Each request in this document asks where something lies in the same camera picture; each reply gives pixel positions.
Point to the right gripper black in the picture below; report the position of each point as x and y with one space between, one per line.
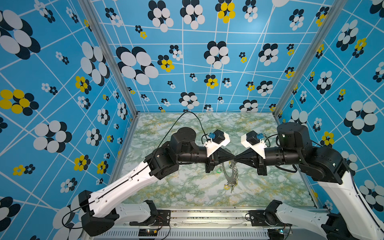
256 161

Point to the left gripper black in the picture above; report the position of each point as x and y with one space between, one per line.
214 159

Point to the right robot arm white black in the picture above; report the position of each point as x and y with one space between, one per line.
355 220

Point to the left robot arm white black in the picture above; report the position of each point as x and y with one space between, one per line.
103 209

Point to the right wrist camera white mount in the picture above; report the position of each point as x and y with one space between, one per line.
254 141

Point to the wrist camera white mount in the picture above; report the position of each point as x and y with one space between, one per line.
254 141
216 140

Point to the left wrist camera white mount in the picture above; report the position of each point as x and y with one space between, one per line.
216 140

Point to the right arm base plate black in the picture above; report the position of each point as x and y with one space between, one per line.
261 218

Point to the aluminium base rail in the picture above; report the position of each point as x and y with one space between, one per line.
225 224

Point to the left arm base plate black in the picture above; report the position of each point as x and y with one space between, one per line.
162 218

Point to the right corner aluminium post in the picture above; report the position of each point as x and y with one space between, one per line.
320 36

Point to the corner aluminium post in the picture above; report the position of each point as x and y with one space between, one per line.
91 16
320 36

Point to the left corner aluminium post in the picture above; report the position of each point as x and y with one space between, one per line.
91 16

